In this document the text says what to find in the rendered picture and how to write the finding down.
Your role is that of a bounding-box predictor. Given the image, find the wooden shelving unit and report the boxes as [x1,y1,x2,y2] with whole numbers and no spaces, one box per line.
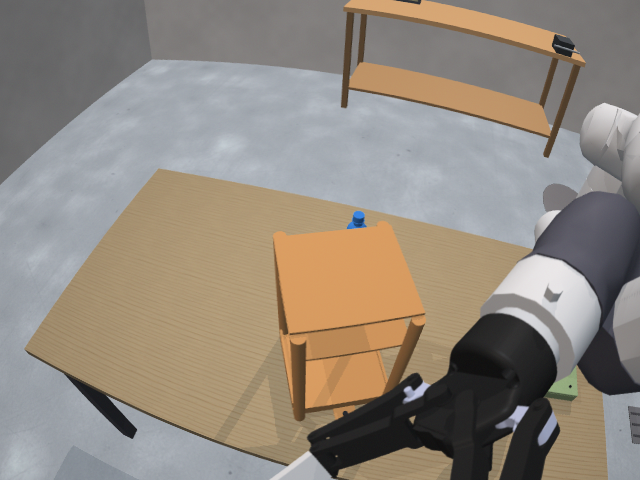
[273,221,426,421]

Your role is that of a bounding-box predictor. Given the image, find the blue bottle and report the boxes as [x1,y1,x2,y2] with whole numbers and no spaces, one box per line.
[347,211,367,229]

